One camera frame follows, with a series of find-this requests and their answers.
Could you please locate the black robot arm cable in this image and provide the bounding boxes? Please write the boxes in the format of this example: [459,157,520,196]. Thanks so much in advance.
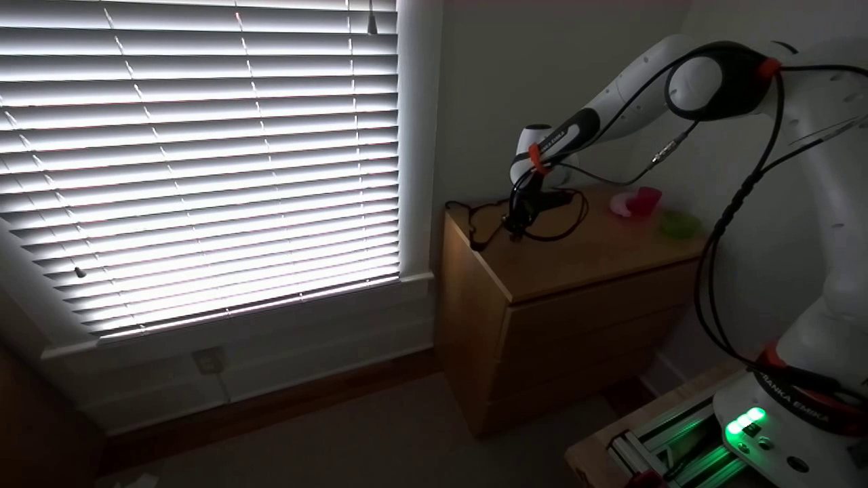
[509,43,868,418]

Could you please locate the green plastic bowl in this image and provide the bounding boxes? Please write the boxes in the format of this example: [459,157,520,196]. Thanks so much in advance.
[656,207,705,243]

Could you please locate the wooden robot mount table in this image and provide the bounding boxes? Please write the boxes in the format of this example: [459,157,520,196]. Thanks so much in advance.
[561,357,798,488]

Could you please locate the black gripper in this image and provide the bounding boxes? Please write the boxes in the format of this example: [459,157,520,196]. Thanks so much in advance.
[504,170,547,241]

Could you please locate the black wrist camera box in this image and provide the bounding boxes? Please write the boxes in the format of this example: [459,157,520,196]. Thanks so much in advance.
[538,184,579,212]

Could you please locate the large wooden dresser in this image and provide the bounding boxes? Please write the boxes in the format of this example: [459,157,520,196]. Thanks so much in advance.
[434,182,712,440]

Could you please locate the black clothes hanger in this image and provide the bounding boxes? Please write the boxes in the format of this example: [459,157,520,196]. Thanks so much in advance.
[444,188,592,252]

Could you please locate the white wall outlet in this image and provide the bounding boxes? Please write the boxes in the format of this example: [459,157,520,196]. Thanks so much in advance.
[191,345,229,379]

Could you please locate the pink curved toy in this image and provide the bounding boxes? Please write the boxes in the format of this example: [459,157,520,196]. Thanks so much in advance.
[607,188,642,219]

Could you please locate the small red object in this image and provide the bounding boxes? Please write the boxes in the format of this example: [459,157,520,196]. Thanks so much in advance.
[632,184,665,219]

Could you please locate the white window blinds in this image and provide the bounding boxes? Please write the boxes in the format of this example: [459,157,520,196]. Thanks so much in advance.
[0,0,405,340]

